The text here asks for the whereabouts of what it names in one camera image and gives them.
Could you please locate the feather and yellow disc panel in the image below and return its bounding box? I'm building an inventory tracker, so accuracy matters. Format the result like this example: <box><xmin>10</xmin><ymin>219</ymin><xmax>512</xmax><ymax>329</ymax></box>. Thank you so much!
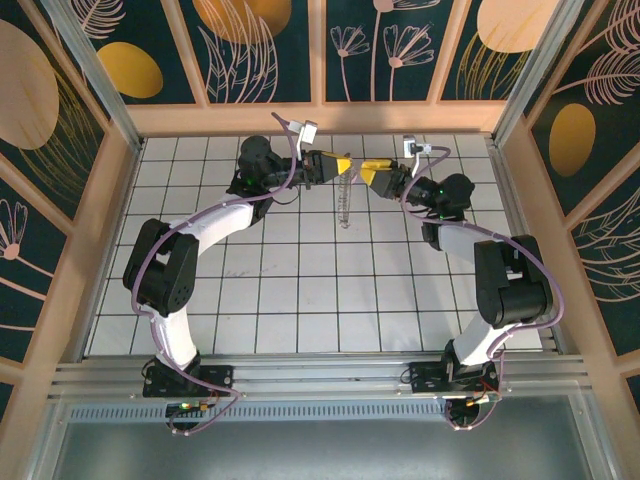
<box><xmin>64</xmin><ymin>0</ymin><xmax>209</xmax><ymax>107</ymax></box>
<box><xmin>522</xmin><ymin>0</ymin><xmax>640</xmax><ymax>219</ymax></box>

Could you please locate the orange disc and leaves panel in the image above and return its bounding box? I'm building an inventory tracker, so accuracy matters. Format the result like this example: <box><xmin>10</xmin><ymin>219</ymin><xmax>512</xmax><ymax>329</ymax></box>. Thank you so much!
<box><xmin>177</xmin><ymin>0</ymin><xmax>317</xmax><ymax>106</ymax></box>

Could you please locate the small circuit board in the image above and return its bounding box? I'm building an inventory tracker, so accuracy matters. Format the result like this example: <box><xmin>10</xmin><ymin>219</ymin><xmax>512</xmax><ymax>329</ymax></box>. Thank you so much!
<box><xmin>166</xmin><ymin>399</ymin><xmax>211</xmax><ymax>416</ymax></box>

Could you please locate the grey metal sheet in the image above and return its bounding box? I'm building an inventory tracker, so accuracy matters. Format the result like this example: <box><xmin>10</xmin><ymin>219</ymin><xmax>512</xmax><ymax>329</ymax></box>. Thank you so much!
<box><xmin>24</xmin><ymin>394</ymin><xmax>619</xmax><ymax>480</ymax></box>

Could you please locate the aluminium table side rail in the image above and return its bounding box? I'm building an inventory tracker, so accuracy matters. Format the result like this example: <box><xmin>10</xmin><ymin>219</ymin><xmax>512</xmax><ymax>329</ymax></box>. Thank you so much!
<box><xmin>487</xmin><ymin>139</ymin><xmax>571</xmax><ymax>357</ymax></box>
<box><xmin>74</xmin><ymin>139</ymin><xmax>146</xmax><ymax>362</ymax></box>

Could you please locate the flower wall panel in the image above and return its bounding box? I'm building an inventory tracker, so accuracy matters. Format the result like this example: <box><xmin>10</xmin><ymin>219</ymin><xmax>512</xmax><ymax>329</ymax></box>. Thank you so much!
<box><xmin>319</xmin><ymin>0</ymin><xmax>459</xmax><ymax>105</ymax></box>
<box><xmin>0</xmin><ymin>174</ymin><xmax>76</xmax><ymax>369</ymax></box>

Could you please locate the aluminium corner post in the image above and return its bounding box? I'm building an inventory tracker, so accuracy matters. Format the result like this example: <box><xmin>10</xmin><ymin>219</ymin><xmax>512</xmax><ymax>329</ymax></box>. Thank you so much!
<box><xmin>491</xmin><ymin>0</ymin><xmax>586</xmax><ymax>149</ymax></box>
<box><xmin>39</xmin><ymin>0</ymin><xmax>147</xmax><ymax>154</ymax></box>

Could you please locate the purple cable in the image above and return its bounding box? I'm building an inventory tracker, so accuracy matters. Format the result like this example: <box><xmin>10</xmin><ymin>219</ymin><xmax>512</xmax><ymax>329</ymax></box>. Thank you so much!
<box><xmin>399</xmin><ymin>145</ymin><xmax>566</xmax><ymax>432</ymax></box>
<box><xmin>129</xmin><ymin>112</ymin><xmax>297</xmax><ymax>437</ymax></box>

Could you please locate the cream disc wall panel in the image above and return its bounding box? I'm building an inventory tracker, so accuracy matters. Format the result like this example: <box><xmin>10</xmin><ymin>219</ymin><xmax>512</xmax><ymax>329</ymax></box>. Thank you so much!
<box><xmin>437</xmin><ymin>0</ymin><xmax>564</xmax><ymax>104</ymax></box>
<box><xmin>0</xmin><ymin>0</ymin><xmax>110</xmax><ymax>229</ymax></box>

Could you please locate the leaf outline wall panel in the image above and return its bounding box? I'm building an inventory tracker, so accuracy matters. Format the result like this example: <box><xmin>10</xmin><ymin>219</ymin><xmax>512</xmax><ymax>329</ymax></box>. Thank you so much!
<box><xmin>564</xmin><ymin>182</ymin><xmax>640</xmax><ymax>359</ymax></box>

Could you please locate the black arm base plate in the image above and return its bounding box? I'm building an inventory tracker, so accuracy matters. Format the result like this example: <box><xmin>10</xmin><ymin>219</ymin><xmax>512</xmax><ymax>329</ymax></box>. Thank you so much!
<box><xmin>142</xmin><ymin>363</ymin><xmax>236</xmax><ymax>399</ymax></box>
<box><xmin>407</xmin><ymin>360</ymin><xmax>501</xmax><ymax>399</ymax></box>

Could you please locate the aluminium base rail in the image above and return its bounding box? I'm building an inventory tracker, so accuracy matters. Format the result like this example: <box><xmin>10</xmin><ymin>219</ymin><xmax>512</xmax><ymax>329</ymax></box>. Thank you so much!
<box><xmin>47</xmin><ymin>352</ymin><xmax>596</xmax><ymax>401</ymax></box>

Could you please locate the grey slotted cable duct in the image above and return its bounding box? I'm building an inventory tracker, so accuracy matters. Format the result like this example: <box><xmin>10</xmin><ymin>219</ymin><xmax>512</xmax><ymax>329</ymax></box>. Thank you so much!
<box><xmin>64</xmin><ymin>399</ymin><xmax>586</xmax><ymax>424</ymax></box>

